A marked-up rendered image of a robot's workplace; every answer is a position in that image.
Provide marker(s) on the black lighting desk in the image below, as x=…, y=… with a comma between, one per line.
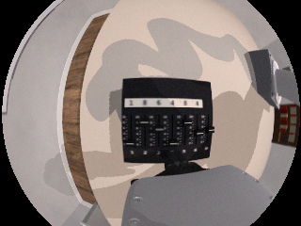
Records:
x=155, y=113

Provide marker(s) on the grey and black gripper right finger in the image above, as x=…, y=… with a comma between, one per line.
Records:
x=187, y=167

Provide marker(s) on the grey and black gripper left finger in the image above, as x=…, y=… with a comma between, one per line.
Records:
x=172, y=165

